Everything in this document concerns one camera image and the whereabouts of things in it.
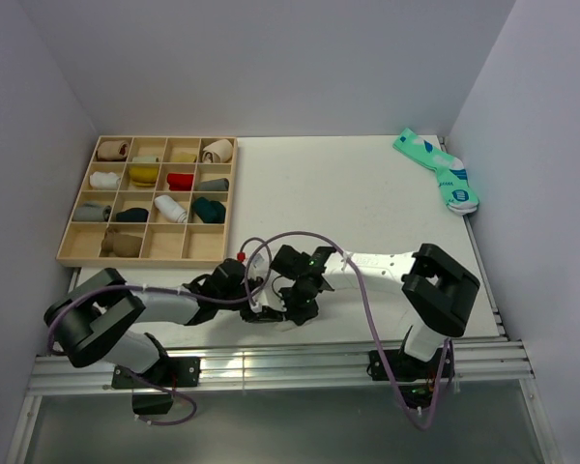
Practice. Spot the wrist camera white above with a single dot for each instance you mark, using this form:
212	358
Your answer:
258	267
263	296

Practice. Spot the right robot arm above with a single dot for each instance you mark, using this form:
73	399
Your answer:
440	290

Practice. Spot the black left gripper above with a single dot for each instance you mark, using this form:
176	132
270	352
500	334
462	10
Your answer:
248	315

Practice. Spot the teal patterned sock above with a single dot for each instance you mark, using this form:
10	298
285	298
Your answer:
450	172

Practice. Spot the grey green rolled sock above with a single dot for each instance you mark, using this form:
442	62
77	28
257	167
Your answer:
218	185

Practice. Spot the mustard yellow rolled sock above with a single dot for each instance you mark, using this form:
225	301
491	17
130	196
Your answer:
144	176

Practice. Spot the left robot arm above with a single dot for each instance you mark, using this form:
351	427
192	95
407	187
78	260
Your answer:
93	322

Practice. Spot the aluminium frame rail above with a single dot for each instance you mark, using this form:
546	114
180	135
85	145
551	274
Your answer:
284	367

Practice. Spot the white rolled sock lower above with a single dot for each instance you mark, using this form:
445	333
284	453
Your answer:
174	209

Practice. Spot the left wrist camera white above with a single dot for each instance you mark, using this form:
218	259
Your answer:
258	267

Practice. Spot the white sock with black stripes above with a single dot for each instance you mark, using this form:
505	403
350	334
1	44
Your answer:
286	326

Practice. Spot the beige rolled sock with red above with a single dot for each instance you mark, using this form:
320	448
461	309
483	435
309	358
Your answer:
113	150

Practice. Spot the wooden compartment tray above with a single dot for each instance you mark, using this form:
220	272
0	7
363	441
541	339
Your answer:
190	245

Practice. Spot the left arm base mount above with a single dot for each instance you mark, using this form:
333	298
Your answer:
156	391

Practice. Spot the beige white rolled sock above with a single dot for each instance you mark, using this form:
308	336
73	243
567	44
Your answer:
219	151

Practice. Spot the tan ribbed sock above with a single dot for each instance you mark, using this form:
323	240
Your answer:
120	244

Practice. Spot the dark teal rolled sock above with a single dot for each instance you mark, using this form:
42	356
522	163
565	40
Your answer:
209	211

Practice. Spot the pale green rolled sock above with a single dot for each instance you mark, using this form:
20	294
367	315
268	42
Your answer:
145	159

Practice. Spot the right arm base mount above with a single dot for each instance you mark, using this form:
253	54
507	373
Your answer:
418	378

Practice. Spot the navy rolled sock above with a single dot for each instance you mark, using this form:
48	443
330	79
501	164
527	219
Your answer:
133	215

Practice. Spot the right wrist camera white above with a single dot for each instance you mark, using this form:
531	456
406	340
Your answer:
263	296

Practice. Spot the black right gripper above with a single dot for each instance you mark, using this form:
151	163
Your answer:
298	315

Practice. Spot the cream yellow rolled sock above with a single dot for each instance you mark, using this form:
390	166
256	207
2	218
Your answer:
183	157

